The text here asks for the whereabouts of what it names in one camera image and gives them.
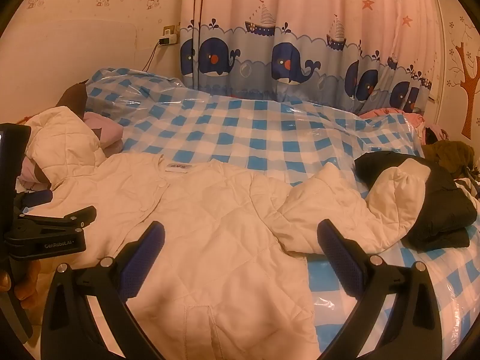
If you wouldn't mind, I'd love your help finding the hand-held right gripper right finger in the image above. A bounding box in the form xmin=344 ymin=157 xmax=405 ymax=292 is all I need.
xmin=317 ymin=218 xmax=444 ymax=360

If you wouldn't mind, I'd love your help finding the wardrobe with tree decals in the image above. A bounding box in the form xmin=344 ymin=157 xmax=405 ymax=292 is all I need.
xmin=431 ymin=0 xmax=480 ymax=143

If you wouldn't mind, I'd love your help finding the blue checkered bed cover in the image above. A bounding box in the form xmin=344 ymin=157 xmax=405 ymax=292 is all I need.
xmin=15 ymin=67 xmax=480 ymax=360

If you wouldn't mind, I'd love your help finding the olive brown cloth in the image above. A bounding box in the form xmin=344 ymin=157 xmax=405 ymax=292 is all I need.
xmin=424 ymin=140 xmax=477 ymax=177

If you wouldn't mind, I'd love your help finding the pink and brown folded clothing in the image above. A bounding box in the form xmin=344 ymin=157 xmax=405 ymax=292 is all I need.
xmin=17 ymin=80 xmax=124 ymax=192

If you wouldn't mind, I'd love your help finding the whale print curtain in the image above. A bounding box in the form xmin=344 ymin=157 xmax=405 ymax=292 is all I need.
xmin=179 ymin=0 xmax=445 ymax=115

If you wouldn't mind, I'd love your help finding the white quilted jacket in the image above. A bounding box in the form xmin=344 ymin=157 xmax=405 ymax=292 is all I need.
xmin=18 ymin=106 xmax=432 ymax=360

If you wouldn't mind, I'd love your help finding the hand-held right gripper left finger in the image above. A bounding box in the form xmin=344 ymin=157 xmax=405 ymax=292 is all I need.
xmin=40 ymin=220 xmax=166 ymax=360

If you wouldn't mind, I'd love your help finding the black folded jacket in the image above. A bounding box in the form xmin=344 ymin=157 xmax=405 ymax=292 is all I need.
xmin=354 ymin=151 xmax=479 ymax=250

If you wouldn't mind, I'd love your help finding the striped cloth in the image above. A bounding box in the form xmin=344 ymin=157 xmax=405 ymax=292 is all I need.
xmin=455 ymin=176 xmax=480 ymax=199

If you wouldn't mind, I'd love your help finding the person's left hand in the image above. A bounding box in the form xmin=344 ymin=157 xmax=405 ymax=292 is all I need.
xmin=14 ymin=260 xmax=41 ymax=310

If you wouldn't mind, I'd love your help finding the white wall charger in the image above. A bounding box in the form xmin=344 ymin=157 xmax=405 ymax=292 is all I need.
xmin=157 ymin=25 xmax=180 ymax=47

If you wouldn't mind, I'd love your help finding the black charger cable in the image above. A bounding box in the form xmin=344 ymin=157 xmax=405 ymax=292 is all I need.
xmin=142 ymin=40 xmax=163 ymax=73

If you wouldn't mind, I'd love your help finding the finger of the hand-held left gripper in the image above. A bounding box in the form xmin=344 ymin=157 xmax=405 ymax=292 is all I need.
xmin=17 ymin=205 xmax=97 ymax=233
xmin=15 ymin=189 xmax=54 ymax=208

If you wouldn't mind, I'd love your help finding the pink blanket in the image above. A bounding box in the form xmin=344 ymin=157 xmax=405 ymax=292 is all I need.
xmin=358 ymin=108 xmax=426 ymax=136

